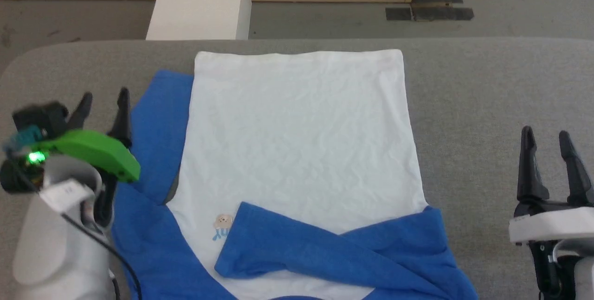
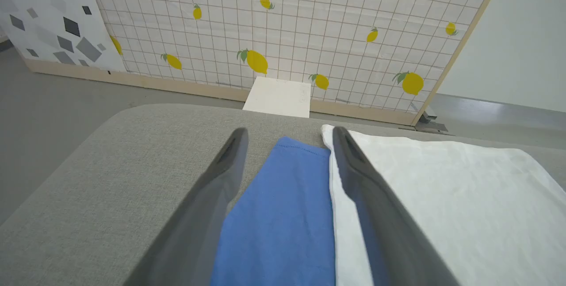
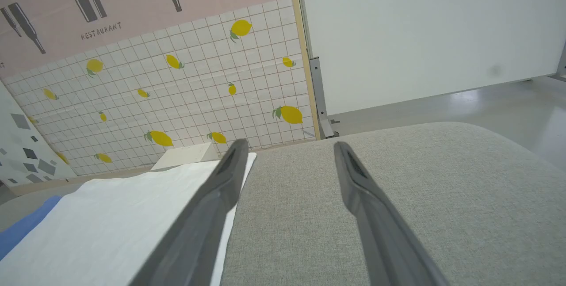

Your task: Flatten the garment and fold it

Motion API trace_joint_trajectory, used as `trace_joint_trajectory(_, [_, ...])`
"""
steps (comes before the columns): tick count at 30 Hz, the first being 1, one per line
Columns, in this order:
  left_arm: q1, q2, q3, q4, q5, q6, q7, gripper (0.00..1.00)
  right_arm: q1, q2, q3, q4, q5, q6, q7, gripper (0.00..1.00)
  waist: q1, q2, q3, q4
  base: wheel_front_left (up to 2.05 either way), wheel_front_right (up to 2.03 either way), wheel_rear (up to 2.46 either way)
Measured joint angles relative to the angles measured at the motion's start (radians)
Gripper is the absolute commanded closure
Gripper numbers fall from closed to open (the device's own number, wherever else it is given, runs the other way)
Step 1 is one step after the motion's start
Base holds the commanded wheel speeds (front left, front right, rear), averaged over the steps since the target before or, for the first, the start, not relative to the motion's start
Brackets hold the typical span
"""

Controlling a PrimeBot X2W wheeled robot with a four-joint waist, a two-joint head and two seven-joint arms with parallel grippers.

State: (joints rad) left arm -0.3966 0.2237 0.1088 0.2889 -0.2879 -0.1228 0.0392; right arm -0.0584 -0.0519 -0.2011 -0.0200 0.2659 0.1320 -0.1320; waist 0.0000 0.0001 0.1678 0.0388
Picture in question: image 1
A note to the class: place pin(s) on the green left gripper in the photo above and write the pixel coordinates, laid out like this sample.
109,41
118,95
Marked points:
93,149

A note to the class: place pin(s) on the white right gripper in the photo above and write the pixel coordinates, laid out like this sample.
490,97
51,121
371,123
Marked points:
557,226

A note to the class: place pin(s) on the blue and white T-shirt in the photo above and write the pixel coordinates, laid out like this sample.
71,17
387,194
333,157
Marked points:
301,142

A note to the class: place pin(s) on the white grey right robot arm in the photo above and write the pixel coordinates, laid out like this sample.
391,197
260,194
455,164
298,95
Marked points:
582,272

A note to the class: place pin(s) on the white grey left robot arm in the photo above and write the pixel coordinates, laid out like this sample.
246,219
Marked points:
51,244

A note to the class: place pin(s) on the grey fabric sofa seat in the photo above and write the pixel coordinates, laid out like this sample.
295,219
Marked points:
482,96

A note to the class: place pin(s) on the white rectangular block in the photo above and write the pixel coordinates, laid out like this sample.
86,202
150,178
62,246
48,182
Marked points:
199,3

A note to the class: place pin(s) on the black floor tape patch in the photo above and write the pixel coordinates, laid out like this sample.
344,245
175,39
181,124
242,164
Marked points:
443,13

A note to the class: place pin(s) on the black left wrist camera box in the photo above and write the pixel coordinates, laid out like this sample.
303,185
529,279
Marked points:
44,117

